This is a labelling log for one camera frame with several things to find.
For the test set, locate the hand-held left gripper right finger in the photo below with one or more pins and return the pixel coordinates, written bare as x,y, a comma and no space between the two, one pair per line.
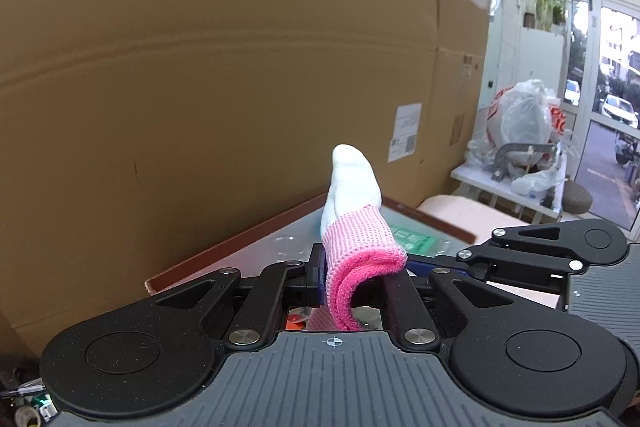
400,302

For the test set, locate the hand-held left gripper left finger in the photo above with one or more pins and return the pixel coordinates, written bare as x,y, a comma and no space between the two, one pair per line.
315,272

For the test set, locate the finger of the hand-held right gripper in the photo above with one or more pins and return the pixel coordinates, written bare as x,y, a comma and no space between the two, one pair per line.
570,239
425,266

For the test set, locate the white and pink sock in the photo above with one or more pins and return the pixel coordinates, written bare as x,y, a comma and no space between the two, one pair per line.
350,187

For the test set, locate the green packet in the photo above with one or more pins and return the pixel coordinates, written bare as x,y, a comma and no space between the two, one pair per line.
417,241

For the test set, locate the brown round stool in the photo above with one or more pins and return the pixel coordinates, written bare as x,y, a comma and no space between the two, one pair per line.
577,197

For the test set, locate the orange plastic item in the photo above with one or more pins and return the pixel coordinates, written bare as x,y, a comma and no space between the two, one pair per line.
296,321

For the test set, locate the small clear plastic bag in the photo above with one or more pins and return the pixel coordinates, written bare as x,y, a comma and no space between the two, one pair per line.
537,179

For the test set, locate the grey metal clamp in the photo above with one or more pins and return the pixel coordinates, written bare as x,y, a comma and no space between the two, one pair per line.
510,154

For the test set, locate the white table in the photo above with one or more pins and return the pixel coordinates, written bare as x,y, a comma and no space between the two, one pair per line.
480,177

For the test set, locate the large plastic bag red print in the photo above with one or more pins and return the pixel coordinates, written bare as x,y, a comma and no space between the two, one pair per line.
520,117

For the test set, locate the white shipping label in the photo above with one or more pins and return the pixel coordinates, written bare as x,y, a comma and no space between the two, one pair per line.
405,132

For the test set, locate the white car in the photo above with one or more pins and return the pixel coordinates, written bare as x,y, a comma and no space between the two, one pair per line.
620,109

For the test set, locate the glass door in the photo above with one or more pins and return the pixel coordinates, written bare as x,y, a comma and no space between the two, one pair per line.
610,57

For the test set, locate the large cardboard sheet with label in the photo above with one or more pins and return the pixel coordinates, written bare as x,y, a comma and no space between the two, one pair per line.
200,82

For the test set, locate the green potted plant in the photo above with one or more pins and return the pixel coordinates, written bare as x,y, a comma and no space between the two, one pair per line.
550,2

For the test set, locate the tape roll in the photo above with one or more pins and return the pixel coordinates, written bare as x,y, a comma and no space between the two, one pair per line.
26,417

